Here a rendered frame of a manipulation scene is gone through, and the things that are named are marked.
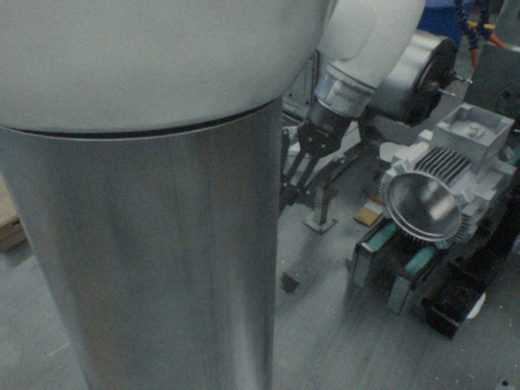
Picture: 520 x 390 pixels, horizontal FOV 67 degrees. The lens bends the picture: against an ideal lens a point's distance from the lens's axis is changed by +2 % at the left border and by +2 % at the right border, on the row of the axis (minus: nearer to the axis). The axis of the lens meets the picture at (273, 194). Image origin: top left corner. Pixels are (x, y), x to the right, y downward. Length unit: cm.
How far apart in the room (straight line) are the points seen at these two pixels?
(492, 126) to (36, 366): 101
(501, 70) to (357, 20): 68
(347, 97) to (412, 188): 36
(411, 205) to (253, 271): 78
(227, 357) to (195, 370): 1
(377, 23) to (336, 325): 58
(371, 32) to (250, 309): 52
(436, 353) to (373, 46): 59
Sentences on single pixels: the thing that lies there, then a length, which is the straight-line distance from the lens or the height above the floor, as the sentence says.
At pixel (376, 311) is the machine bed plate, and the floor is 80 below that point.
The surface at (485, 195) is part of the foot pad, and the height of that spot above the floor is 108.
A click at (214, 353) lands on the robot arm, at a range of 17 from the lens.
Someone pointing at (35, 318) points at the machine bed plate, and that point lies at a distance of 100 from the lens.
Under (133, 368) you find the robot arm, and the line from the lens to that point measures 17.
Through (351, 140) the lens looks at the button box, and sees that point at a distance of 91.
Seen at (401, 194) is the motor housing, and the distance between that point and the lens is 90.
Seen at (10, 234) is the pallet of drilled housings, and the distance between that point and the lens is 238.
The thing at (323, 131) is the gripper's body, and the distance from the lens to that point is 66.
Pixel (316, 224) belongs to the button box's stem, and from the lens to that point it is 103.
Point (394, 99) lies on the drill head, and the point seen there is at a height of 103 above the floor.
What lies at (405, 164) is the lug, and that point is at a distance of 80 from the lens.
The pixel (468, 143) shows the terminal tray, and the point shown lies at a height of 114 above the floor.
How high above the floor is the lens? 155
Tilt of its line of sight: 42 degrees down
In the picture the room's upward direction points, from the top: straight up
